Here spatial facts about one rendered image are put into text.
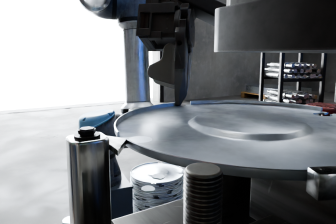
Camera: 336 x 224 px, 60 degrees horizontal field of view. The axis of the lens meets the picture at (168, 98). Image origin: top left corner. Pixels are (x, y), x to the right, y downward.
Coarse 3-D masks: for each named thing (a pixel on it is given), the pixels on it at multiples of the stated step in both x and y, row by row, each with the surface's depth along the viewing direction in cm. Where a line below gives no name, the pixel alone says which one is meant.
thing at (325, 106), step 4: (308, 104) 59; (312, 104) 58; (316, 104) 59; (320, 104) 58; (324, 104) 59; (328, 104) 58; (332, 104) 59; (324, 108) 55; (328, 108) 55; (332, 108) 55; (328, 112) 55; (332, 112) 54
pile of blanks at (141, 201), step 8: (136, 184) 150; (144, 184) 146; (152, 184) 145; (160, 184) 146; (168, 184) 147; (176, 184) 152; (136, 192) 150; (144, 192) 149; (152, 192) 146; (160, 192) 146; (168, 192) 149; (176, 192) 151; (136, 200) 151; (144, 200) 149; (152, 200) 147; (160, 200) 147; (168, 200) 148; (136, 208) 153; (144, 208) 149
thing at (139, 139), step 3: (129, 138) 27; (132, 138) 27; (135, 138) 27; (138, 138) 27; (141, 138) 27; (144, 138) 27; (147, 138) 27; (150, 138) 27; (135, 141) 26; (138, 141) 26; (141, 141) 26; (144, 141) 26; (147, 141) 26
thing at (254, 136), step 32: (128, 128) 30; (160, 128) 30; (192, 128) 30; (224, 128) 28; (256, 128) 28; (288, 128) 28; (320, 128) 30; (160, 160) 21; (192, 160) 20; (224, 160) 21; (256, 160) 21; (288, 160) 21; (320, 160) 21
